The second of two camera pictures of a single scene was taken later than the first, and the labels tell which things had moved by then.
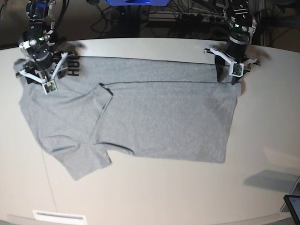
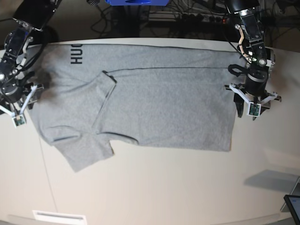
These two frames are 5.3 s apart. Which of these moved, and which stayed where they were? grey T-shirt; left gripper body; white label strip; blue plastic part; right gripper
Moved: left gripper body; grey T-shirt; right gripper
Stayed: white label strip; blue plastic part
